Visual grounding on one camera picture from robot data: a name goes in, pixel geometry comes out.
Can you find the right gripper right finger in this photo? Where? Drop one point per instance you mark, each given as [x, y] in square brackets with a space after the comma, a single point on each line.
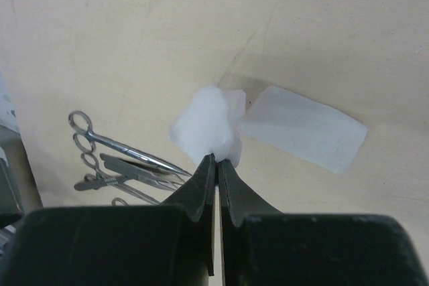
[263, 246]

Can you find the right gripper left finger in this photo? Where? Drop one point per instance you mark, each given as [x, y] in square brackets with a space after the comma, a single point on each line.
[167, 244]

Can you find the lower steel scissors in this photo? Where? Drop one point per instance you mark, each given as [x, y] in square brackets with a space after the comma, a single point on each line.
[118, 202]

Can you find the steel scissors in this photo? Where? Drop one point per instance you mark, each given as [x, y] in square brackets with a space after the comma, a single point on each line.
[86, 139]
[118, 202]

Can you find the steel tweezers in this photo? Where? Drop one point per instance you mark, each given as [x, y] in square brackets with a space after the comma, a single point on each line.
[143, 173]

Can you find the steel forceps with rings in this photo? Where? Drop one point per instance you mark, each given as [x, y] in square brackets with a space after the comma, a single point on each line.
[92, 162]

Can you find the upper steel scissors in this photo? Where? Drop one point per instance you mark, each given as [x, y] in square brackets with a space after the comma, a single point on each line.
[86, 139]

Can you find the metal instrument tray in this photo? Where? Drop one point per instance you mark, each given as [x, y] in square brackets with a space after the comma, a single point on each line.
[19, 193]

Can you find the beige cloth mat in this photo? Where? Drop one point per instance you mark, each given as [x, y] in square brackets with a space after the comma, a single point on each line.
[133, 65]

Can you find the steel scalpel handle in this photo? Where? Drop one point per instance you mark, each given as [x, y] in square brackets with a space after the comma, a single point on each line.
[94, 182]

